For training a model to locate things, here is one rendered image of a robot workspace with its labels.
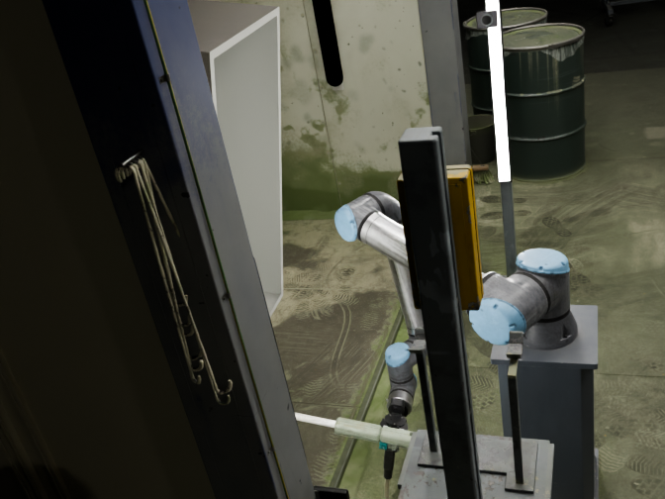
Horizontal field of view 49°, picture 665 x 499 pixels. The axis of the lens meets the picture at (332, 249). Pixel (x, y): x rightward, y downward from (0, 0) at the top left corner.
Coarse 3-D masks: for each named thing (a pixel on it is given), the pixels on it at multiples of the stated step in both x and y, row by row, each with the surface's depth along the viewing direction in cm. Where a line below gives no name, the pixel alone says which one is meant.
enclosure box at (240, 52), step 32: (192, 0) 252; (224, 32) 216; (256, 32) 254; (224, 64) 264; (256, 64) 260; (224, 96) 270; (256, 96) 266; (224, 128) 276; (256, 128) 273; (256, 160) 280; (256, 192) 287; (256, 224) 294; (256, 256) 303
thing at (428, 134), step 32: (416, 128) 113; (416, 160) 110; (416, 192) 112; (448, 192) 116; (416, 224) 115; (448, 224) 117; (416, 256) 118; (448, 256) 116; (448, 288) 119; (448, 320) 122; (448, 352) 126; (448, 384) 129; (448, 416) 133; (448, 448) 137; (448, 480) 141; (480, 480) 146
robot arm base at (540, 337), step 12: (540, 324) 216; (552, 324) 215; (564, 324) 216; (576, 324) 221; (528, 336) 219; (540, 336) 217; (552, 336) 216; (564, 336) 218; (576, 336) 220; (540, 348) 218; (552, 348) 217
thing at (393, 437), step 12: (300, 420) 244; (312, 420) 243; (324, 420) 242; (336, 420) 242; (348, 420) 241; (336, 432) 241; (348, 432) 239; (360, 432) 238; (372, 432) 237; (384, 432) 237; (396, 432) 237; (408, 432) 237; (396, 444) 236; (408, 444) 235; (384, 456) 242; (384, 468) 245
